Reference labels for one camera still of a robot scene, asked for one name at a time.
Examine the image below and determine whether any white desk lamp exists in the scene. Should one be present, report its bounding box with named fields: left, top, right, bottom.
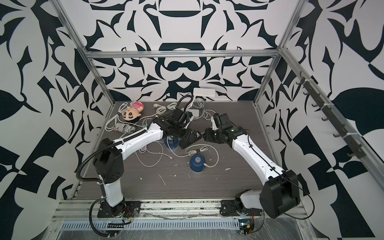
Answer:
left=187, top=88, right=216, bottom=120

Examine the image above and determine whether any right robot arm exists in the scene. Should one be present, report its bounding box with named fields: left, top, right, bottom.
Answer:
left=203, top=114, right=307, bottom=219

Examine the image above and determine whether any cartoon head toy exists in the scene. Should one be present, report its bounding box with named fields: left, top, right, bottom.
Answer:
left=122, top=102, right=145, bottom=123

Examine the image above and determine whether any blue meat grinder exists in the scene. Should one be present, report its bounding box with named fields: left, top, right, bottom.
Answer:
left=164, top=136, right=180, bottom=151
left=190, top=154, right=206, bottom=173

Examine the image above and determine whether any wall hook rack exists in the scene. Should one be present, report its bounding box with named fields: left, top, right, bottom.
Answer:
left=298, top=73, right=367, bottom=159

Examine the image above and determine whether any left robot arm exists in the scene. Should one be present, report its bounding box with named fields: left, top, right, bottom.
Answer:
left=76, top=108, right=203, bottom=217

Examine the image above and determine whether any coiled white power cable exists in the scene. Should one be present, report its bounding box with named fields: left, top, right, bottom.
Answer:
left=151, top=101, right=179, bottom=116

